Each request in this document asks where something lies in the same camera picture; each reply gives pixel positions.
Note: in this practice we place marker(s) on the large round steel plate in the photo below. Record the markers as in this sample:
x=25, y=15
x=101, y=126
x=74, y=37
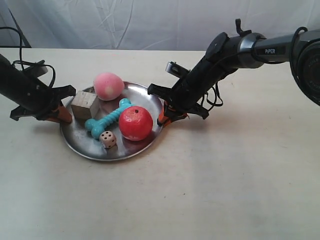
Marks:
x=81, y=142

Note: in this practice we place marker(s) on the wooden cube block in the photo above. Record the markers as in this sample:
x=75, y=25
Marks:
x=85, y=105

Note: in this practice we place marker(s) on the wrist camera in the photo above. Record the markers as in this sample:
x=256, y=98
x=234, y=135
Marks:
x=176, y=70
x=35, y=69

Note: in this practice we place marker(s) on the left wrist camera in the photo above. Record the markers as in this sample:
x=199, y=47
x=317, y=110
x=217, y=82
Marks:
x=35, y=69

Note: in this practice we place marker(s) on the white backdrop cloth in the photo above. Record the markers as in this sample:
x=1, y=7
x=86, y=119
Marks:
x=175, y=25

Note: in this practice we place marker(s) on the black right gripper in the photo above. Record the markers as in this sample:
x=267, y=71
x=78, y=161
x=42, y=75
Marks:
x=182, y=98

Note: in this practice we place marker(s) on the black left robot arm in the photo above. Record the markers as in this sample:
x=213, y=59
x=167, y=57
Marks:
x=34, y=98

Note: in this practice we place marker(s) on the turquoise rubber bone toy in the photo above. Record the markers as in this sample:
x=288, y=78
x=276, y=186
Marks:
x=97, y=127

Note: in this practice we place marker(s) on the wooden die black dots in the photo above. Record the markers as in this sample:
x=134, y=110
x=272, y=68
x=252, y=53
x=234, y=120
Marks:
x=108, y=139

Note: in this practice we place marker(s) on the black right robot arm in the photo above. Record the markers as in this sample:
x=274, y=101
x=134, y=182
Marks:
x=225, y=55

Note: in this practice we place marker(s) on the pink toy peach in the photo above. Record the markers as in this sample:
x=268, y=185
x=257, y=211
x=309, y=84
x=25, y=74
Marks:
x=108, y=86

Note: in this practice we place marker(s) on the red toy apple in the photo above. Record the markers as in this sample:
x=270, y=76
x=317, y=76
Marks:
x=135, y=123

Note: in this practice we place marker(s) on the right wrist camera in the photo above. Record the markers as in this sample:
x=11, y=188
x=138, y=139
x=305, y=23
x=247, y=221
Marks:
x=176, y=70

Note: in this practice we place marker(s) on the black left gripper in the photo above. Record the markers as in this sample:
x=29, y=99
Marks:
x=35, y=99

